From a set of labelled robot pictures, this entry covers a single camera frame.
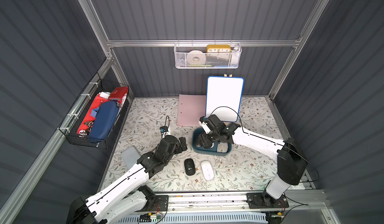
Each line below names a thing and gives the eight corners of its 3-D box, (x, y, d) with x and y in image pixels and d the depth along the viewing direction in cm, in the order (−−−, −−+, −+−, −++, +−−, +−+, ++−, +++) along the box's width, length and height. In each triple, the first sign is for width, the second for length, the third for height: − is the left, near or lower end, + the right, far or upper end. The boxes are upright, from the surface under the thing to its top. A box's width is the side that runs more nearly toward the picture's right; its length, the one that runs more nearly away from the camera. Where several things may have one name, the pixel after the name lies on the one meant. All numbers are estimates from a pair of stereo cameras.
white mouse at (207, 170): (204, 181, 82) (205, 180, 80) (200, 162, 89) (200, 161, 87) (215, 179, 83) (215, 177, 81) (209, 160, 90) (209, 158, 88)
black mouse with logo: (185, 176, 84) (185, 175, 82) (183, 160, 90) (183, 159, 88) (196, 174, 85) (196, 172, 83) (193, 158, 90) (193, 157, 89)
